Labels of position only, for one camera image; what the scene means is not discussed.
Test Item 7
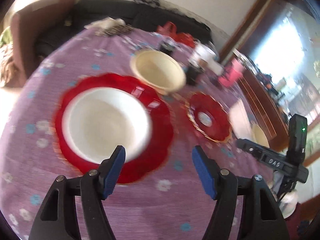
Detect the small red gold-rimmed plate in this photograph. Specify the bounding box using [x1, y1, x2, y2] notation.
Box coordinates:
[185, 92, 232, 143]

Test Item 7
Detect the small white foam bowl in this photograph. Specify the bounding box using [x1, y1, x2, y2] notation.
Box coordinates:
[62, 87, 152, 164]

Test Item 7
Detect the brown wooden cabinet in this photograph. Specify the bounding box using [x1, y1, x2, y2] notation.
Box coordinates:
[220, 0, 320, 160]

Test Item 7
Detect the pink thermos with knit sleeve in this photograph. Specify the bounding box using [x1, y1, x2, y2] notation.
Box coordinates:
[218, 57, 246, 87]

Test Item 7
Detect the large red scalloped plate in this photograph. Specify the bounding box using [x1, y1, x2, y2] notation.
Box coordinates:
[54, 73, 174, 184]

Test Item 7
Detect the dark jar with cork lid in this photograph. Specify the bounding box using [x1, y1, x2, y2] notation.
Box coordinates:
[186, 63, 204, 86]

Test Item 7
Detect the white plastic jar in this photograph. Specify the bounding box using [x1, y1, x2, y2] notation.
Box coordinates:
[188, 42, 219, 65]

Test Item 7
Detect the purple floral tablecloth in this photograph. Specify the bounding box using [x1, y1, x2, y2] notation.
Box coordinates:
[1, 29, 272, 239]

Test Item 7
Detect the black mug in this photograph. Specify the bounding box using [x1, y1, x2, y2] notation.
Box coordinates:
[159, 37, 175, 56]

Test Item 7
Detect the red plastic bag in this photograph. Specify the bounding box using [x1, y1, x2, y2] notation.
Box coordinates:
[156, 22, 195, 48]

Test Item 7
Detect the maroon armchair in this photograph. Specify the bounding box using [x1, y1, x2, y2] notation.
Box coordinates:
[10, 0, 75, 83]

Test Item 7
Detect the leopard print cloth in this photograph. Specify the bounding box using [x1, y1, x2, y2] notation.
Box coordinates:
[84, 17, 133, 37]

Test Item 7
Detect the black sofa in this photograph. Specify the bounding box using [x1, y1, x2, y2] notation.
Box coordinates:
[35, 0, 213, 58]

